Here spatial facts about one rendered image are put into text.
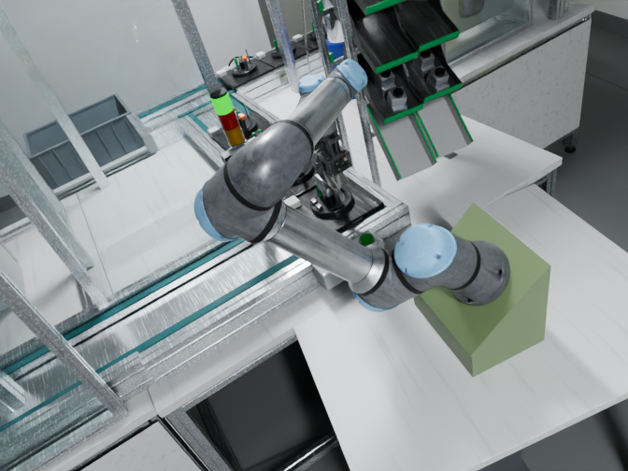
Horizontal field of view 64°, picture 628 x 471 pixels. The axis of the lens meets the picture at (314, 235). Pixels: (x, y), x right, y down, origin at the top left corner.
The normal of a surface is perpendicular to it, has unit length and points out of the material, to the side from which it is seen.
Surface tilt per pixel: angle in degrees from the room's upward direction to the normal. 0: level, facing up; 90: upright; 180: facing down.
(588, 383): 0
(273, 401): 0
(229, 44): 90
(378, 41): 25
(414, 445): 0
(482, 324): 41
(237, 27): 90
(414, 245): 34
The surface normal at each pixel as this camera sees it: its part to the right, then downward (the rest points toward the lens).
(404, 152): 0.07, -0.13
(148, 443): 0.50, 0.47
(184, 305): -0.24, -0.73
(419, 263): -0.68, -0.34
